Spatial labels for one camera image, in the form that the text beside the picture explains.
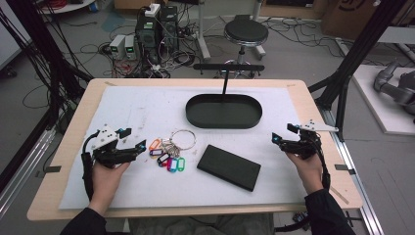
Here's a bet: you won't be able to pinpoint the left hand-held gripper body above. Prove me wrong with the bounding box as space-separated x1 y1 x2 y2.
91 125 140 169

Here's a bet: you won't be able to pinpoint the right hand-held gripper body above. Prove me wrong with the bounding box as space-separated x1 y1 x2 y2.
280 118 340 161

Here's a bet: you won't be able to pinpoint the key ring with coloured tags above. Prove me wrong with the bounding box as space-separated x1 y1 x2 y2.
148 129 198 173

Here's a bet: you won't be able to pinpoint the black wallet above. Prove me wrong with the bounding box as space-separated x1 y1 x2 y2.
196 144 262 193

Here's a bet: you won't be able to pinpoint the black oval tray with hanger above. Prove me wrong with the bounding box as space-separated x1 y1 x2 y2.
185 63 266 130

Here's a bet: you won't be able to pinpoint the person's left hand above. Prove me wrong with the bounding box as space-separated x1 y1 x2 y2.
87 161 131 216

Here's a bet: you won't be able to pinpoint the person's right hand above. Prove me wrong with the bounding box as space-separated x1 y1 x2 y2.
286 152 325 196

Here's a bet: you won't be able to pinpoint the black tape strip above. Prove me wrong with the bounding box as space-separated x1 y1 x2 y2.
34 164 63 179
334 164 357 176

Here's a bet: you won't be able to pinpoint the white table mat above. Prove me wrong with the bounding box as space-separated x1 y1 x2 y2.
58 85 309 211

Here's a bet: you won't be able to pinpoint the wooden table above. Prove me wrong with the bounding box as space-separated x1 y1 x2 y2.
26 77 364 222

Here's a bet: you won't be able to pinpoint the white platform board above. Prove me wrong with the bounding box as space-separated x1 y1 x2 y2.
351 64 415 137

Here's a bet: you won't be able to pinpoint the grey power supply unit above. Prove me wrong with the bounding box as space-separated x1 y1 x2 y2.
124 34 138 61
109 33 127 61

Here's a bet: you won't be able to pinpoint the black computer tower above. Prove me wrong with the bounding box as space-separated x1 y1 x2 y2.
160 5 180 55
134 7 162 66

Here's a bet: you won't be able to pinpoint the person's legs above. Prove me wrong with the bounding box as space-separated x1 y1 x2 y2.
127 212 276 235

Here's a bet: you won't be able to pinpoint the black round stool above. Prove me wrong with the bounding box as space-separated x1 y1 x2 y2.
223 19 270 79

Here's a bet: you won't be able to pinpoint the white metal stand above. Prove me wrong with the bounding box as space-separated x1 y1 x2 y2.
194 0 212 62

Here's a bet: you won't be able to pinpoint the white power strip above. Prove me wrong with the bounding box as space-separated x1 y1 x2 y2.
144 3 161 19

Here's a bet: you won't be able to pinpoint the cardboard box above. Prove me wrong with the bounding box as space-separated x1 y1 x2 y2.
320 0 415 42

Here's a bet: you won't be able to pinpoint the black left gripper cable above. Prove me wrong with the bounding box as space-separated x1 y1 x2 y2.
80 129 100 202

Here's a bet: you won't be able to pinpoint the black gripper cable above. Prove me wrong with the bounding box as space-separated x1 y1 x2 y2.
311 136 332 192
80 129 100 202

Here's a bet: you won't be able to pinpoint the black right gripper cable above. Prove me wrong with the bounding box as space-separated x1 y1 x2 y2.
311 136 332 192

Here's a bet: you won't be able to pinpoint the aluminium rail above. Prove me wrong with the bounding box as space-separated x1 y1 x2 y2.
319 107 387 235
0 126 57 218

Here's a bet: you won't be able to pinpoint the black metal frame post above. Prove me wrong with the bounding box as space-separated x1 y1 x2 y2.
307 0 409 142

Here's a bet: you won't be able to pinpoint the black frame with cable bundle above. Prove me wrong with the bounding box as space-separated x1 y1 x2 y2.
0 0 95 194

